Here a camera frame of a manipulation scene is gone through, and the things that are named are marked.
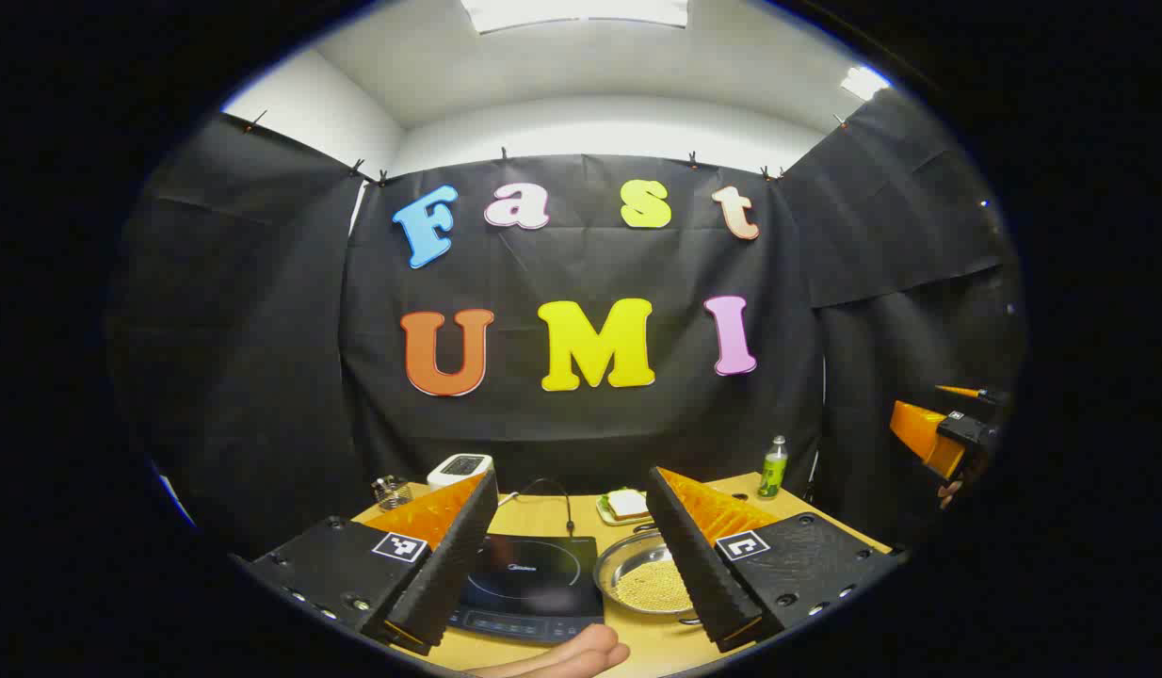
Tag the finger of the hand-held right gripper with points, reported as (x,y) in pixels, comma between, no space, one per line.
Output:
(988,395)
(920,435)

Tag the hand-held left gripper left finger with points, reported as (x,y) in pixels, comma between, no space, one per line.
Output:
(449,565)

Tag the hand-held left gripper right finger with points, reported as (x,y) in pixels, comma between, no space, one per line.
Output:
(694,565)

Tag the steel pot with beans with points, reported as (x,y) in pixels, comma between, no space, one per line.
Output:
(637,579)

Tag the black induction cooktop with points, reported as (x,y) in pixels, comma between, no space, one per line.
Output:
(524,574)

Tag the sandwich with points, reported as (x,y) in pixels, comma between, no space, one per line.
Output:
(628,502)

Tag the white toaster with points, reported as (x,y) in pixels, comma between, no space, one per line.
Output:
(459,466)

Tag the small white plate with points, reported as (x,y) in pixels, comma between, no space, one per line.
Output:
(607,516)

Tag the green drink bottle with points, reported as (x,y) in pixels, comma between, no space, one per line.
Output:
(772,471)

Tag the black backdrop cloth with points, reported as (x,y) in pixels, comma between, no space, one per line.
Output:
(261,377)

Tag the small ceiling light panel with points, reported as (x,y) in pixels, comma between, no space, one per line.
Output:
(863,83)

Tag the row of black cloth clips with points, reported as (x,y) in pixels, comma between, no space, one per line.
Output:
(504,153)

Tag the large ceiling light panel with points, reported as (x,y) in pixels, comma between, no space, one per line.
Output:
(572,11)

